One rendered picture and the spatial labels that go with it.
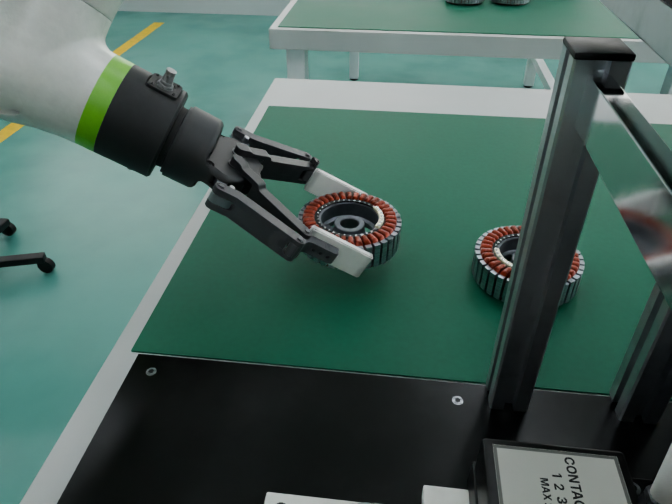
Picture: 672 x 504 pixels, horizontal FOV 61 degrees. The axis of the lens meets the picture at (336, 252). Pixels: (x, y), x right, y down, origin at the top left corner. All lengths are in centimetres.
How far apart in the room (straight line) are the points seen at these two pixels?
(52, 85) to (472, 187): 53
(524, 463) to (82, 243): 198
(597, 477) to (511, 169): 64
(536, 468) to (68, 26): 49
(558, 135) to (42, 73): 41
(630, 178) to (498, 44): 129
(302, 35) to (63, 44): 103
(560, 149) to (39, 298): 177
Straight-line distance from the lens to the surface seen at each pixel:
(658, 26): 28
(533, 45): 155
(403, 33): 152
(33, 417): 162
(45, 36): 57
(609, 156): 29
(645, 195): 25
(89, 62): 57
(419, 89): 116
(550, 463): 28
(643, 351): 48
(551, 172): 36
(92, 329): 179
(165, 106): 56
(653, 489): 31
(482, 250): 63
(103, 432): 50
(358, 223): 63
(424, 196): 78
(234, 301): 61
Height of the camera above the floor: 114
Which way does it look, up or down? 36 degrees down
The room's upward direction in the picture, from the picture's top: straight up
